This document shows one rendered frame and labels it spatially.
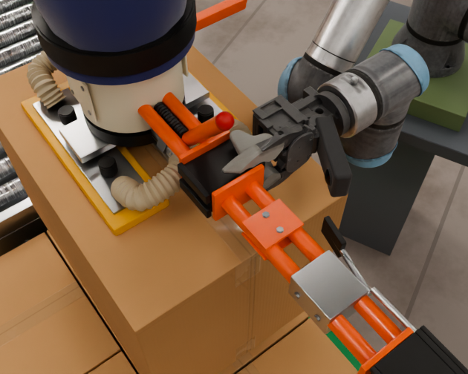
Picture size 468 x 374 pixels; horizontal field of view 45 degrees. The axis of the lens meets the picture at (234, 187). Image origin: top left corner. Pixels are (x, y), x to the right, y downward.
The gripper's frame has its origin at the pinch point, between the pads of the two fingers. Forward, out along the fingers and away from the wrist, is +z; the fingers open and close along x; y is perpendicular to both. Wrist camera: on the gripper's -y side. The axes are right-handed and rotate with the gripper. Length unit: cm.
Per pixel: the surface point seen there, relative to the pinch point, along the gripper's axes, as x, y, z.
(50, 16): 17.4, 24.4, 10.1
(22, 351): -66, 30, 38
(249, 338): -45.7, -4.6, -0.4
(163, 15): 16.6, 17.0, -1.7
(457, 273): -120, -8, -93
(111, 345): -66, 19, 21
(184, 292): -12.8, -3.2, 11.2
